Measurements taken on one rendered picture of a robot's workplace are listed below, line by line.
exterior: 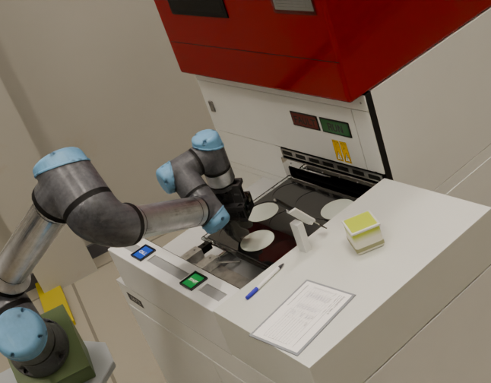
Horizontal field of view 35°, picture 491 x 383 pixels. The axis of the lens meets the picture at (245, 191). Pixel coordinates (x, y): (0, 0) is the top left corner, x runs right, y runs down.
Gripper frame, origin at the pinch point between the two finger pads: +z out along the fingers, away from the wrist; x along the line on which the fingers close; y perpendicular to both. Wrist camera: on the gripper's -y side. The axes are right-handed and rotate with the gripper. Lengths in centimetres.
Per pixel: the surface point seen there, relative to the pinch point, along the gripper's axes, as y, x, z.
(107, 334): -115, 53, 101
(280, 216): 10.0, 11.1, 1.8
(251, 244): 4.7, -2.0, 0.8
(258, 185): -9.2, 42.6, 13.1
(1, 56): -159, 128, -12
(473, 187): 61, 41, 19
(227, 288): 8.3, -27.7, -7.3
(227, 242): -3.4, 0.1, 1.4
